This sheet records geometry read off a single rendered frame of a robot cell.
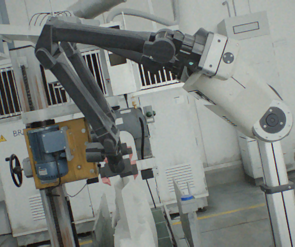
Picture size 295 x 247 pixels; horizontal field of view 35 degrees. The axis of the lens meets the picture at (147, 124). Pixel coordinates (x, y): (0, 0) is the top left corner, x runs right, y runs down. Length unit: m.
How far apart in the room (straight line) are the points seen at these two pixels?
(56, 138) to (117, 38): 0.82
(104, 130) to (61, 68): 0.26
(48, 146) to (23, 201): 3.22
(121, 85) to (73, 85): 3.05
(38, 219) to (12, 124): 1.08
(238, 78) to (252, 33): 4.48
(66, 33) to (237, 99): 0.61
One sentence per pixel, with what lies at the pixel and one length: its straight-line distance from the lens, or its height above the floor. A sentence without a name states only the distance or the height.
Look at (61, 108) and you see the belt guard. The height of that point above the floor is 1.40.
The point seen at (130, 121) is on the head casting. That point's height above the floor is 1.27.
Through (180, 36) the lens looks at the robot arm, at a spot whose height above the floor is 1.53.
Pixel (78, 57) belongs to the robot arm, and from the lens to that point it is 2.06.
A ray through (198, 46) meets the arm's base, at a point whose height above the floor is 1.49.
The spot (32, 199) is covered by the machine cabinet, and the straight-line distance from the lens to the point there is 5.31.
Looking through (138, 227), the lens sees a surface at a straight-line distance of 2.09.
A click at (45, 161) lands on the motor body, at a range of 2.23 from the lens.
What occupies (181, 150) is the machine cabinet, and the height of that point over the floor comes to 0.73.
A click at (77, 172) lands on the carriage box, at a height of 1.07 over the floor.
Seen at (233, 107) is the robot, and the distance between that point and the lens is 1.61.
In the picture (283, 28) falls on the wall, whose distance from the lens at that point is 6.83.
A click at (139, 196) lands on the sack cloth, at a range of 2.66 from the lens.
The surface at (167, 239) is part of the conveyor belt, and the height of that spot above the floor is 0.38.
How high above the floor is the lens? 1.36
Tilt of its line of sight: 3 degrees down
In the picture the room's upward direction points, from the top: 12 degrees counter-clockwise
